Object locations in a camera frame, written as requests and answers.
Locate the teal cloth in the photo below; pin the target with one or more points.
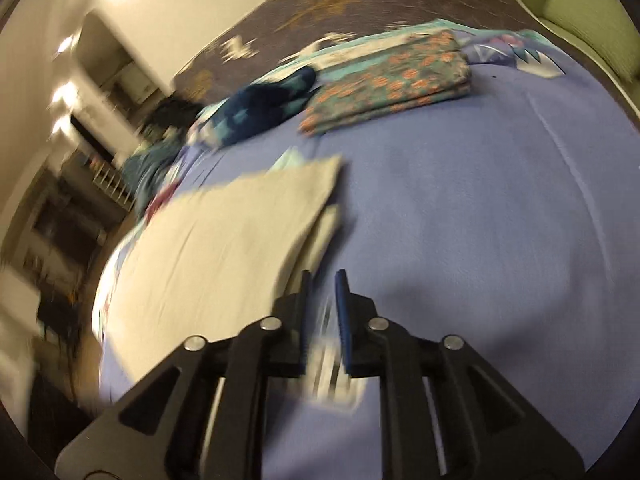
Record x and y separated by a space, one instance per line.
150 170

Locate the dark shelf unit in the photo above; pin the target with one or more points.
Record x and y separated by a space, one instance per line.
75 205

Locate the beige t-shirt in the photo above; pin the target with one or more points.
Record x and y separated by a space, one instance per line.
210 250

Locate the purple deer print quilt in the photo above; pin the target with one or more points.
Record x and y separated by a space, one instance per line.
350 5

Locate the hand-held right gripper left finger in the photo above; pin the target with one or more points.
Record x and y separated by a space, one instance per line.
305 320

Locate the pink cloth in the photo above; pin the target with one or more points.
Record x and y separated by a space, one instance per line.
160 200

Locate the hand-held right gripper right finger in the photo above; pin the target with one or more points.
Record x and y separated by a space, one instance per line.
342 320

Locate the dark clothes pile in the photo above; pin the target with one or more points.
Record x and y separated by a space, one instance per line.
170 115

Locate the navy star print blanket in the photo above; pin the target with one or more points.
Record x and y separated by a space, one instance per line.
250 110

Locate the blue printed blanket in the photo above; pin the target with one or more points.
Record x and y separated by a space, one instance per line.
475 210

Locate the folded floral cloth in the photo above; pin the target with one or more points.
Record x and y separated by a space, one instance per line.
390 85

